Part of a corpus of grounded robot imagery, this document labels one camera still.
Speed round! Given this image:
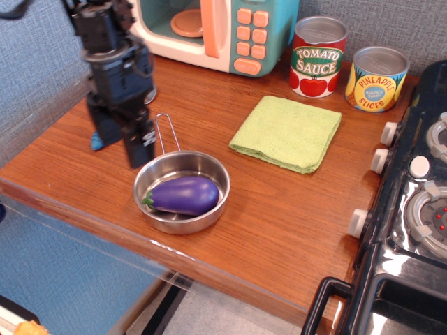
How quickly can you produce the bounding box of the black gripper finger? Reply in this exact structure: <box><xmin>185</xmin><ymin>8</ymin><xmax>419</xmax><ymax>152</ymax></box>
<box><xmin>87</xmin><ymin>94</ymin><xmax>122</xmax><ymax>146</ymax></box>
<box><xmin>121</xmin><ymin>111</ymin><xmax>156</xmax><ymax>168</ymax></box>

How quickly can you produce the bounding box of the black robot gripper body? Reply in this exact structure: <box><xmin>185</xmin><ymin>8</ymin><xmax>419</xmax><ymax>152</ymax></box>
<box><xmin>82</xmin><ymin>41</ymin><xmax>154</xmax><ymax>121</ymax></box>

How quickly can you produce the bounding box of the small stainless steel pan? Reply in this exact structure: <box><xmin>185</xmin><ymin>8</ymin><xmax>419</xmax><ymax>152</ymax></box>
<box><xmin>132</xmin><ymin>113</ymin><xmax>231</xmax><ymax>235</ymax></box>

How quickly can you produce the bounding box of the purple toy eggplant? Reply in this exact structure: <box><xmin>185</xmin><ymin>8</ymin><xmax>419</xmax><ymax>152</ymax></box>
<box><xmin>142</xmin><ymin>176</ymin><xmax>219</xmax><ymax>216</ymax></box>

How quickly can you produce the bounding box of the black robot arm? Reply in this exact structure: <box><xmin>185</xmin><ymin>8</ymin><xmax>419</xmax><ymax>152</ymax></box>
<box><xmin>65</xmin><ymin>1</ymin><xmax>156</xmax><ymax>168</ymax></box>

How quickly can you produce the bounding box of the green folded cloth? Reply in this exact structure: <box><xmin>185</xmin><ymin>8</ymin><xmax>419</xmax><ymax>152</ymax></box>
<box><xmin>229</xmin><ymin>96</ymin><xmax>342</xmax><ymax>174</ymax></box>

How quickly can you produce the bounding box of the orange toy plate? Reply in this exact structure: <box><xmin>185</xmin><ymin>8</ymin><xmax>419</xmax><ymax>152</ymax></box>
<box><xmin>170</xmin><ymin>8</ymin><xmax>203</xmax><ymax>38</ymax></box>

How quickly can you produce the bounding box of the teal toy microwave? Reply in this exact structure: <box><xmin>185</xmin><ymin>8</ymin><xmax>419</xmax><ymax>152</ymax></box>
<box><xmin>131</xmin><ymin>1</ymin><xmax>299</xmax><ymax>77</ymax></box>

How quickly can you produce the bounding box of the tomato sauce can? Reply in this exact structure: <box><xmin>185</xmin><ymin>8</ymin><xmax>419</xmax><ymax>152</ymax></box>
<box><xmin>289</xmin><ymin>16</ymin><xmax>348</xmax><ymax>98</ymax></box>

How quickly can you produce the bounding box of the orange object bottom left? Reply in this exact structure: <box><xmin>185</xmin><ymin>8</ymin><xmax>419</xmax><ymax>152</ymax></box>
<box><xmin>13</xmin><ymin>320</ymin><xmax>50</xmax><ymax>335</ymax></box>

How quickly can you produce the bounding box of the white stove knob bottom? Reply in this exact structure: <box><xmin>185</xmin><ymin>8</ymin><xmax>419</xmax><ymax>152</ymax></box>
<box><xmin>348</xmin><ymin>209</ymin><xmax>368</xmax><ymax>239</ymax></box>

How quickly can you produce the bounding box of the white stove knob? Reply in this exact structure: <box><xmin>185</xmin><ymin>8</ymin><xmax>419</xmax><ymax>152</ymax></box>
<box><xmin>381</xmin><ymin>122</ymin><xmax>399</xmax><ymax>147</ymax></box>
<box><xmin>370</xmin><ymin>149</ymin><xmax>389</xmax><ymax>174</ymax></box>
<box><xmin>348</xmin><ymin>209</ymin><xmax>368</xmax><ymax>239</ymax></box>

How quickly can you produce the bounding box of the white stove knob middle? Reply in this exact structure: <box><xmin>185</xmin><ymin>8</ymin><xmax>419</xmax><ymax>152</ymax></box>
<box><xmin>370</xmin><ymin>149</ymin><xmax>389</xmax><ymax>174</ymax></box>

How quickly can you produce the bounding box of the pineapple slices can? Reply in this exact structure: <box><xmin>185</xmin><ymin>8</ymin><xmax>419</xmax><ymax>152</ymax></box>
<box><xmin>345</xmin><ymin>46</ymin><xmax>410</xmax><ymax>112</ymax></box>

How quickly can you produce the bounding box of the white stove knob top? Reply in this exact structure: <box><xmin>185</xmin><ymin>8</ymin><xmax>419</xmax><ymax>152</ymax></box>
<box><xmin>381</xmin><ymin>122</ymin><xmax>399</xmax><ymax>147</ymax></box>

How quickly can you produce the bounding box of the black toy stove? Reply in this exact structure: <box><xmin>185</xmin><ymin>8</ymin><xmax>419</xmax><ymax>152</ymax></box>
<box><xmin>302</xmin><ymin>61</ymin><xmax>446</xmax><ymax>334</ymax></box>

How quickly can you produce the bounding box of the blue handled metal spoon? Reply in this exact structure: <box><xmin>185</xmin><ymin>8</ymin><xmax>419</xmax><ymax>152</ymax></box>
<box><xmin>91</xmin><ymin>86</ymin><xmax>157</xmax><ymax>151</ymax></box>

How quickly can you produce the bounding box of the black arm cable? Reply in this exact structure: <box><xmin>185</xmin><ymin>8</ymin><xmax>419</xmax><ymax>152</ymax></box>
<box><xmin>0</xmin><ymin>0</ymin><xmax>34</xmax><ymax>20</ymax></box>

